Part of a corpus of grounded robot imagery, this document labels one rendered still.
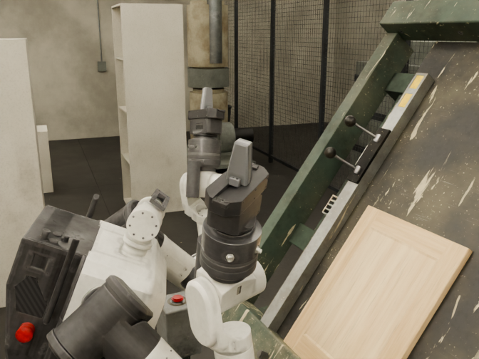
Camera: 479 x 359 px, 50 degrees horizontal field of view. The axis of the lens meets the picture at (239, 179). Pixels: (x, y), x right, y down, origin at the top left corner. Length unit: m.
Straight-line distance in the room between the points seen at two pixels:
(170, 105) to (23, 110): 1.99
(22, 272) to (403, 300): 0.91
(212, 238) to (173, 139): 4.53
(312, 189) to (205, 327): 1.13
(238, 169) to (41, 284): 0.52
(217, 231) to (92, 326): 0.29
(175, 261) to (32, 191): 2.36
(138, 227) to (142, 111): 4.12
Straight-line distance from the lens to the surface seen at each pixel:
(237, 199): 0.68
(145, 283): 1.03
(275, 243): 1.86
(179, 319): 1.74
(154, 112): 5.16
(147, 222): 1.04
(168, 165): 5.29
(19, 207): 3.68
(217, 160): 1.36
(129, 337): 0.91
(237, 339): 0.85
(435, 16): 1.86
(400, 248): 1.50
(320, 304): 1.59
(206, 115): 1.35
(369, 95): 1.95
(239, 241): 0.74
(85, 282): 1.02
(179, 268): 1.39
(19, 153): 3.58
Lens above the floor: 1.78
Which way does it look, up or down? 16 degrees down
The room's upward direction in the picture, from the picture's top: straight up
